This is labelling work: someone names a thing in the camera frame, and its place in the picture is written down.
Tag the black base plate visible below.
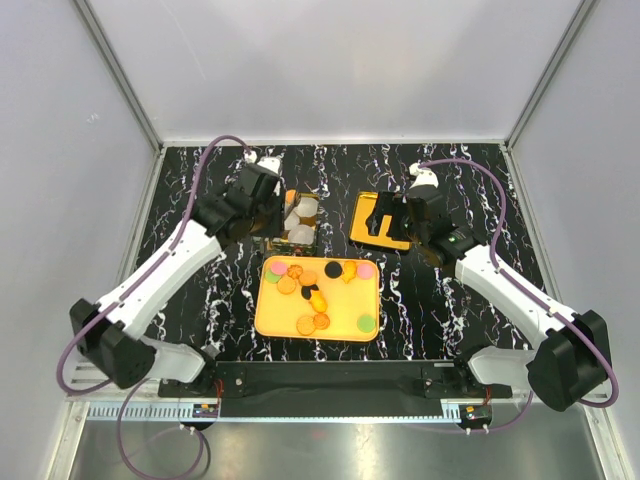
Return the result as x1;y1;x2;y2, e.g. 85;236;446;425
158;360;512;420

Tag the pink round cookie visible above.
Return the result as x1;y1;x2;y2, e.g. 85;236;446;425
356;263;376;280
270;261;288;276

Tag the white paper cup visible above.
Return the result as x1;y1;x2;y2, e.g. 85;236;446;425
284;211;300;231
294;197;319;218
287;224;315;245

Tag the plain orange round cookie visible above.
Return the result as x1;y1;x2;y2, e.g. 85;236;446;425
285;189;297;205

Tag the white paper cup front right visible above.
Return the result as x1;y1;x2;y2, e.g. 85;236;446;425
287;224;315;245

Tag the tan dotted cookie front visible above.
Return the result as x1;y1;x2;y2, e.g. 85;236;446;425
296;316;316;336

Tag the slotted cable duct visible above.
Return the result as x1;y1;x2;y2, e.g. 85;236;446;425
87;402;220;422

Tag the purple cable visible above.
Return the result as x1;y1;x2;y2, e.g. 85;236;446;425
54;134;256;479
399;158;620;435

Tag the orange swirl cookie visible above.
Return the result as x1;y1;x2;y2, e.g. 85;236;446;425
287;264;304;280
313;313;330;330

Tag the white paper cup back right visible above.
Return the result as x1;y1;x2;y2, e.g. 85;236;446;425
294;197;319;218

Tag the gold cookie tin box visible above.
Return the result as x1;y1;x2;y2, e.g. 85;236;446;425
255;189;319;256

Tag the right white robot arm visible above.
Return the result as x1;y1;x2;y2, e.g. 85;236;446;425
362;185;619;412

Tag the orange bear cookie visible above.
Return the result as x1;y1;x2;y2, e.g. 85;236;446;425
341;260;358;284
309;292;328;313

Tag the orange bear cookie centre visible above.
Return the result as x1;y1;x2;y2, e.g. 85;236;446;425
309;292;328;313

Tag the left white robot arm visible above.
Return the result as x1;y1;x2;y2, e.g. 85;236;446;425
70;157;284;396

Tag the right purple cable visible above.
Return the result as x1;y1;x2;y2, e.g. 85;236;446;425
399;158;620;435

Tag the gold tin lid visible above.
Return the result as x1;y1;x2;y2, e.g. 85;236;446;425
349;192;411;252

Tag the black round cookie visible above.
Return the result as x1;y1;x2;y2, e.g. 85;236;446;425
301;284;321;302
324;261;343;279

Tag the tan ridged round cookie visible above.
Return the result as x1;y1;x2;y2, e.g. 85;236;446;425
298;270;318;287

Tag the orange swirl cookie front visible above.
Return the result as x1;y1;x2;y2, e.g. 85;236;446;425
313;313;330;330

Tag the black round cookie top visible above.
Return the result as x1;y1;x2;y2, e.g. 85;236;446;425
324;261;343;279

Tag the green round cookie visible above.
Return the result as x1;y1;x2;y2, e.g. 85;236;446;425
265;271;280;283
357;314;377;333

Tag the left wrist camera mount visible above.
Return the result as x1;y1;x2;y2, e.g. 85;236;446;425
244;151;282;176

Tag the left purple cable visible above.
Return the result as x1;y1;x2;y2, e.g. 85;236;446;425
54;134;256;479

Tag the tan dotted round cookie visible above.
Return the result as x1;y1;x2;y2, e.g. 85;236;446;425
276;275;297;295

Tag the green round cookie left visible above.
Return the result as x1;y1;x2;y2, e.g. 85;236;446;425
265;271;280;283

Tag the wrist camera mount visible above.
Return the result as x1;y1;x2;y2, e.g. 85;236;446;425
409;162;439;190
244;151;282;176

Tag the black round cookie centre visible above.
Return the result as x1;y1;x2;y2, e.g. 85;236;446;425
301;284;321;302

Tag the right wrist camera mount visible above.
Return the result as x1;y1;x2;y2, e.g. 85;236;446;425
409;162;439;190

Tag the yellow plastic tray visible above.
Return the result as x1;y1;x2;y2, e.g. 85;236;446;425
254;256;381;343

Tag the orange bear cookie top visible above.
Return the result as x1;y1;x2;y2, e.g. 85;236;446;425
341;260;358;284

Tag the white paper cup centre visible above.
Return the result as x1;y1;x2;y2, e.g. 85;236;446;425
284;211;300;231

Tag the green round cookie right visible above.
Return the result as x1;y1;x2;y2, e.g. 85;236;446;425
357;314;377;333

